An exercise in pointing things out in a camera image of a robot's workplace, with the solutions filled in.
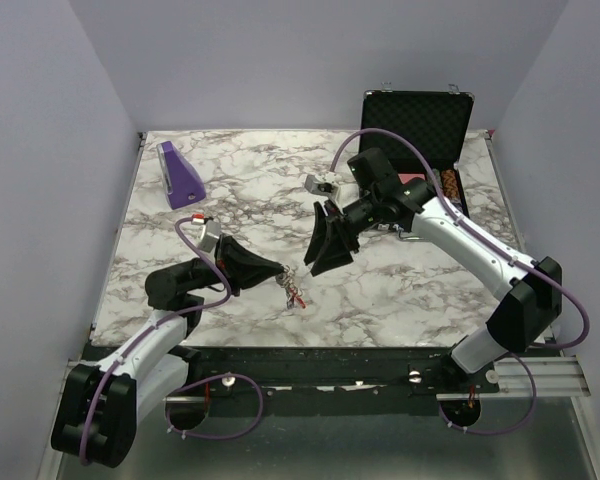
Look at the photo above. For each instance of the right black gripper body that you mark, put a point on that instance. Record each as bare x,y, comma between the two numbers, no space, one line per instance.
359,217

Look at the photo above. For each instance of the pink playing card deck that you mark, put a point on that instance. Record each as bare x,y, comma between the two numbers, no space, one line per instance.
407,177

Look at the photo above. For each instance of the red keyring with keys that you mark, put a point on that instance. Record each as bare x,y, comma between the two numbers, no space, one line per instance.
294,295

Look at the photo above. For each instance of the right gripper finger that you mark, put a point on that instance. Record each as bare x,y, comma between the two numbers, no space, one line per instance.
339,254
319,245

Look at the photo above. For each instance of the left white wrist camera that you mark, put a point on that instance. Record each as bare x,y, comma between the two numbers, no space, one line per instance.
210,233

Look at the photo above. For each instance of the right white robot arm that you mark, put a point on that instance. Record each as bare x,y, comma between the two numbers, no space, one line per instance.
527,290

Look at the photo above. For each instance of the black poker chip case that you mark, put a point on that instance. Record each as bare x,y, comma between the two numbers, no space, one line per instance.
434,122

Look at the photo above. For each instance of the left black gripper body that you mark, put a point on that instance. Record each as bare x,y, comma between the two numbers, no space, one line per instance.
220,258

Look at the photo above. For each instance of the purple wedge-shaped box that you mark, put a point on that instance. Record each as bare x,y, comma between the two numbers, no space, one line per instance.
182,183

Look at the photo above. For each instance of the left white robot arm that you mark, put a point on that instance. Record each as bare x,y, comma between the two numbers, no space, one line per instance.
130,360

